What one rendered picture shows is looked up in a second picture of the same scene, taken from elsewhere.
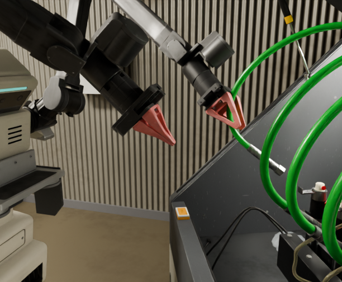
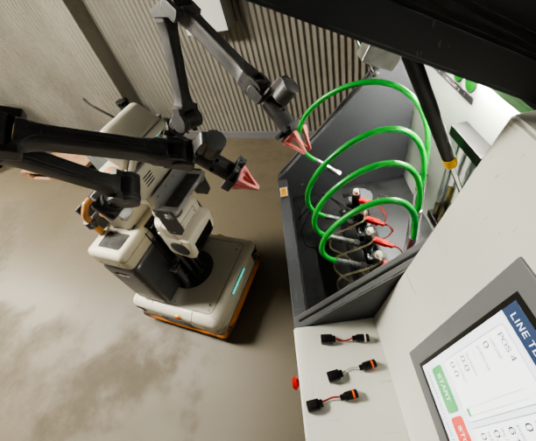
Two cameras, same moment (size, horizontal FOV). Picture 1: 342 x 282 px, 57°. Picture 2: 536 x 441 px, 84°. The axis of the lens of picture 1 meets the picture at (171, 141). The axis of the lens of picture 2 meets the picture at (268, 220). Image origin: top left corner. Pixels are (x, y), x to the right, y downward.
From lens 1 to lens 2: 51 cm
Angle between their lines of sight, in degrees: 37
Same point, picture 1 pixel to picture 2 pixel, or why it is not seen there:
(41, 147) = not seen: hidden behind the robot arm
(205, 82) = (278, 121)
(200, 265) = (290, 234)
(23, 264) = (199, 225)
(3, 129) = not seen: hidden behind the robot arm
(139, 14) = (220, 55)
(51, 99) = (179, 126)
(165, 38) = (243, 82)
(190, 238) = (287, 213)
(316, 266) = (350, 234)
